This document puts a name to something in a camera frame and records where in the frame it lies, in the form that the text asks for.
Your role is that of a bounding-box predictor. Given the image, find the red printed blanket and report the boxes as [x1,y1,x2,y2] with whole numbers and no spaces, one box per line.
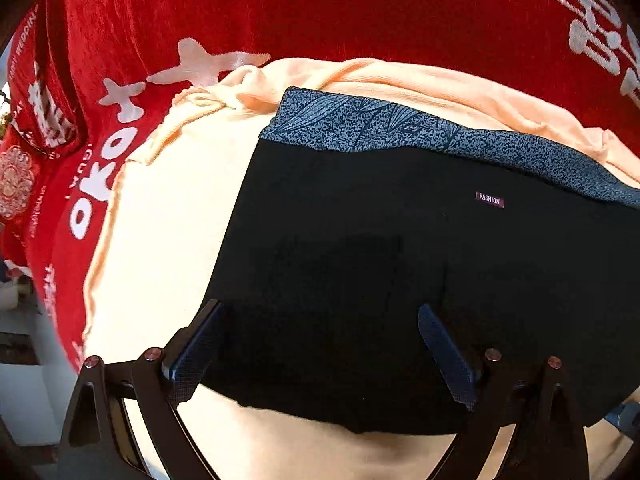
[0,0,640,376]

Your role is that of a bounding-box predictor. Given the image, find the red flower embroidered pillow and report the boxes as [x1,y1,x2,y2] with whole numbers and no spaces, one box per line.
[0,127,46,266]

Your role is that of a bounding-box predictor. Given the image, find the black pants with patterned waistband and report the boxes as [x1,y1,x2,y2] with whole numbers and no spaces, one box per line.
[202,86,640,436]

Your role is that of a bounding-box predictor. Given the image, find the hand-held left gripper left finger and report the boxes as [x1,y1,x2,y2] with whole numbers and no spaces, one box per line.
[57,300,223,480]

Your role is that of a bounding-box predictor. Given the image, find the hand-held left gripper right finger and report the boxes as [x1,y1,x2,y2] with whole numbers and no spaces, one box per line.
[417,304,591,480]

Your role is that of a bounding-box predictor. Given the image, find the red pillow with white characters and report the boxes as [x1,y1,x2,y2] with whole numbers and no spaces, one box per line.
[7,0,83,153]

